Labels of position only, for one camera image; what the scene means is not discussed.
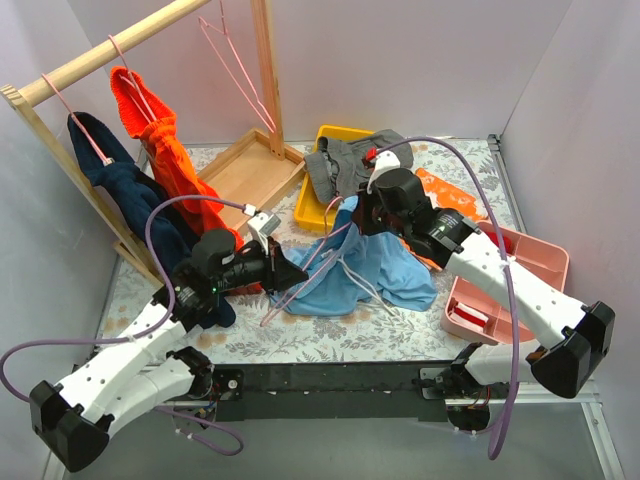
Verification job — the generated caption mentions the orange tie-dye shorts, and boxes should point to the orange tie-dye shorts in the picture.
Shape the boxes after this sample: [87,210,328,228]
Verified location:
[397,167,486,274]

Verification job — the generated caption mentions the light blue shorts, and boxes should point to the light blue shorts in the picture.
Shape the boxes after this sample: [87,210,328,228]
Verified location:
[271,196,437,317]

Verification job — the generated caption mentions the yellow plastic tray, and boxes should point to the yellow plastic tray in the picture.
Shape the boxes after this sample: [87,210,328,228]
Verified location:
[294,125,375,231]

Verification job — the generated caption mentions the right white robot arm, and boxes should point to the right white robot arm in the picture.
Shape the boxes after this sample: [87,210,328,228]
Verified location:
[352,168,615,399]

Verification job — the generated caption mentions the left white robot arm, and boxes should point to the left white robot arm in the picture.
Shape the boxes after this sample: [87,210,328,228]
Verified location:
[29,229,308,472]

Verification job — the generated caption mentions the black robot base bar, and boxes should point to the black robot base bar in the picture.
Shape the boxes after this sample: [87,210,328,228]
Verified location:
[149,349,516,434]

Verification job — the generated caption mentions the grey shorts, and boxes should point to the grey shorts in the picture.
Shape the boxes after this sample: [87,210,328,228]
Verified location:
[304,129,402,204]

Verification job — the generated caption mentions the pink hanger with navy garment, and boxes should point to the pink hanger with navy garment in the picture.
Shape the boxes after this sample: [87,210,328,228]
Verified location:
[41,73,114,166]

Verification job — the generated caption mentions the pink hanger with orange garment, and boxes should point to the pink hanger with orange garment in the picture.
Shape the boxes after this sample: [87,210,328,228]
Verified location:
[108,35,157,123]

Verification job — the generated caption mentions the floral patterned table mat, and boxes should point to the floral patterned table mat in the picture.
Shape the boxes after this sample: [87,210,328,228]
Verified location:
[94,138,526,366]

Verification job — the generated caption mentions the wooden clothes rack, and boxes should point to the wooden clothes rack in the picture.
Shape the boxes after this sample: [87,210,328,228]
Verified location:
[0,0,307,295]

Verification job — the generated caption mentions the navy blue garment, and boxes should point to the navy blue garment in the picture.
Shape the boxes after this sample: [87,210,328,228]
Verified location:
[66,111,237,329]

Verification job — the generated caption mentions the red cloth front compartment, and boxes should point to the red cloth front compartment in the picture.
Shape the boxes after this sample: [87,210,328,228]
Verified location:
[450,302,489,331]

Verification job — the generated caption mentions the pink compartment organizer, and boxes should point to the pink compartment organizer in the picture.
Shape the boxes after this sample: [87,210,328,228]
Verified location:
[441,221,582,348]

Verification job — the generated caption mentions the bright orange garment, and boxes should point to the bright orange garment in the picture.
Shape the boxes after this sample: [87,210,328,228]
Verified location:
[109,65,265,296]

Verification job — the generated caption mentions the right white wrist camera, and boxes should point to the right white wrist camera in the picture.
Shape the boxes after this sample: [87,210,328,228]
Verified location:
[363,148,401,194]

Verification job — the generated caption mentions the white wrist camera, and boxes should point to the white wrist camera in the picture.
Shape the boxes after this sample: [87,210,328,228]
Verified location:
[363,148,401,194]
[243,203,281,253]

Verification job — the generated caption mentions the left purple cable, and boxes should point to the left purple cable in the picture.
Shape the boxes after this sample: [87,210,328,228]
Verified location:
[0,196,261,457]

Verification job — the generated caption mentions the purple cable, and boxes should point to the purple cable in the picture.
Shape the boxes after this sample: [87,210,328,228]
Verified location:
[0,196,261,457]
[384,136,521,461]

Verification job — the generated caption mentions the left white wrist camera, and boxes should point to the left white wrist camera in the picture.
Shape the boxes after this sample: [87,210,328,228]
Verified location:
[243,203,281,253]

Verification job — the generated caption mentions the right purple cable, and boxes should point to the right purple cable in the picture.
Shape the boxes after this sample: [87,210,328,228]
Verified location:
[384,136,521,461]

